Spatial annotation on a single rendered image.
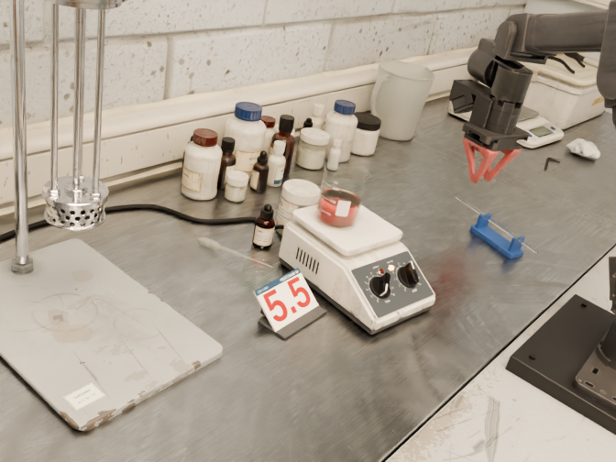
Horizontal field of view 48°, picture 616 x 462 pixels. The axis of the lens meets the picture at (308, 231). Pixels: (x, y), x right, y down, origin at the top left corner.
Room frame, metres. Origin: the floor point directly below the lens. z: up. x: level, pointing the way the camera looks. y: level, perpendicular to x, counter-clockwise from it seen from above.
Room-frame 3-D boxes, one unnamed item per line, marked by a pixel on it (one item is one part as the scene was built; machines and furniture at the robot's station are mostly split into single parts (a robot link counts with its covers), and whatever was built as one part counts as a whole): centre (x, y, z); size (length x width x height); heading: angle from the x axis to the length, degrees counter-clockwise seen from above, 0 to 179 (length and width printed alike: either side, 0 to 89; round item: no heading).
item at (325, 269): (0.85, -0.07, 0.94); 0.22 x 0.13 x 0.08; 47
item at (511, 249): (1.07, -0.32, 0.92); 0.10 x 0.03 x 0.04; 38
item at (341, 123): (1.31, -0.02, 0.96); 0.06 x 0.06 x 0.11
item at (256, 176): (1.09, 0.10, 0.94); 0.03 x 0.03 x 0.07
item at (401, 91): (1.51, -0.13, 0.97); 0.18 x 0.13 x 0.15; 143
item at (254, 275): (0.80, 0.05, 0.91); 0.06 x 0.06 x 0.02
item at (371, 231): (0.87, -0.05, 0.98); 0.12 x 0.12 x 0.01; 47
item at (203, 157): (1.03, 0.19, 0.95); 0.06 x 0.06 x 0.11
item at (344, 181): (0.86, -0.03, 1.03); 0.07 x 0.06 x 0.08; 53
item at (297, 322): (0.74, 0.00, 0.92); 0.09 x 0.06 x 0.04; 148
